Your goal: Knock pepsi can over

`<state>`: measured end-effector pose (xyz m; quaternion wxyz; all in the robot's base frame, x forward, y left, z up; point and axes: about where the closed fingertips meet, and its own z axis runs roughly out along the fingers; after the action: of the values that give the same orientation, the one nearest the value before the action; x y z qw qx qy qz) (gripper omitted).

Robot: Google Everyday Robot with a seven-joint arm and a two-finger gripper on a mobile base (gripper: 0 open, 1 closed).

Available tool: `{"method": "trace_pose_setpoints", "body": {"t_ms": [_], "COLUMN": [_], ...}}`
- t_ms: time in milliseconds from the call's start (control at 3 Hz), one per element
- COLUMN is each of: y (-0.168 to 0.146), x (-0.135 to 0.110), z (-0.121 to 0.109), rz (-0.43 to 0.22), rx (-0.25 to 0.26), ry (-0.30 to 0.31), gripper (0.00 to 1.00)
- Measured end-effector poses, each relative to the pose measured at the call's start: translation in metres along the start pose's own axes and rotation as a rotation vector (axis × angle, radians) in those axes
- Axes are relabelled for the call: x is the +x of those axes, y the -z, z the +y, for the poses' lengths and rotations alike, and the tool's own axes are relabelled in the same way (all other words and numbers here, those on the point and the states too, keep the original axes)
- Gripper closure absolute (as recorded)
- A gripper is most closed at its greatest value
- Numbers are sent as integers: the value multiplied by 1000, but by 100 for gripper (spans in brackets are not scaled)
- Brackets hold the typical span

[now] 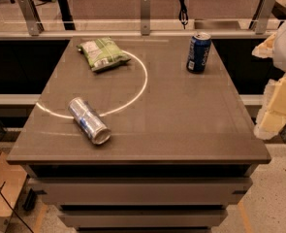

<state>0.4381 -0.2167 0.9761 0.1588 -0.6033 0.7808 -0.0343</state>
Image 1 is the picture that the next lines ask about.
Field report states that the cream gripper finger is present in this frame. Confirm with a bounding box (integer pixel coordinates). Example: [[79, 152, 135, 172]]
[[254, 74, 286, 140], [252, 33, 276, 58]]

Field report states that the blue pepsi can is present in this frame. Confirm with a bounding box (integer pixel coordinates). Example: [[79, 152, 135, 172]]
[[186, 32, 211, 73]]

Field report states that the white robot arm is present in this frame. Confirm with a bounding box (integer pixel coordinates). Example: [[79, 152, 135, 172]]
[[252, 20, 286, 140]]

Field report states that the silver red bull can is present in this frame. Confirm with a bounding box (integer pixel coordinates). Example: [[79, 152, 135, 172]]
[[68, 97, 111, 145]]

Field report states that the grey drawer cabinet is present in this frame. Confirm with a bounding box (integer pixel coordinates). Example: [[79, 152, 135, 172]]
[[8, 37, 270, 233]]

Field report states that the green chip bag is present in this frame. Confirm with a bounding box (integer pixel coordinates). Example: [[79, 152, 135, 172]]
[[77, 37, 131, 73]]

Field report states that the black table leg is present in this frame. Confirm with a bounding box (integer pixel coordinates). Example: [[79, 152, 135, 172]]
[[57, 0, 76, 30]]

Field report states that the cardboard box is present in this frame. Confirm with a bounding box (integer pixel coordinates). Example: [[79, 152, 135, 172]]
[[0, 150, 26, 233]]

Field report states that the right metal bracket post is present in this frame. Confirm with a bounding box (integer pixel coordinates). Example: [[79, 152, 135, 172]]
[[254, 0, 276, 34]]

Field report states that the metal bracket post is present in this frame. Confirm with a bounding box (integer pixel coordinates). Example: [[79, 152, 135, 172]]
[[141, 0, 150, 36], [254, 0, 276, 34], [17, 0, 44, 36]]

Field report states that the black hanging cable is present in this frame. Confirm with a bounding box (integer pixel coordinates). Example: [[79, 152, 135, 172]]
[[176, 0, 190, 30]]

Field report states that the middle metal bracket post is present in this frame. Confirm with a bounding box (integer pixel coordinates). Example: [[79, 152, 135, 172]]
[[141, 0, 150, 36]]

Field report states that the left metal bracket post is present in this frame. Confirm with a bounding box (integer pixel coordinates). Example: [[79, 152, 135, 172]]
[[17, 0, 44, 36]]

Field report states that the black floor cable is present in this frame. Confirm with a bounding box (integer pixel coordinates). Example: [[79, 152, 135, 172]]
[[0, 173, 35, 233]]

